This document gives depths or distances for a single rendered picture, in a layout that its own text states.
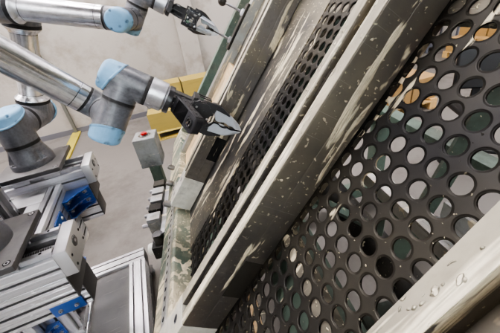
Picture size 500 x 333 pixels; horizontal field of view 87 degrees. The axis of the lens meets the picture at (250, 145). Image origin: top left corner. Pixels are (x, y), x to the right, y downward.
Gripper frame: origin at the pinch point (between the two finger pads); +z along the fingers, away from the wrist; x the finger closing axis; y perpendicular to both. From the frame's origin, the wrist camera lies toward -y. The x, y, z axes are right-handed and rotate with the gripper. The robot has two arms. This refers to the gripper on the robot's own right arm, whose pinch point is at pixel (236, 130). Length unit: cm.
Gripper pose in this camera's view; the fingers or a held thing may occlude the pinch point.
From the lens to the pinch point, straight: 72.3
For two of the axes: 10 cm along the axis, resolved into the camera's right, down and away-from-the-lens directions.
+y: -2.0, -4.5, 8.7
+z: 8.6, 3.4, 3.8
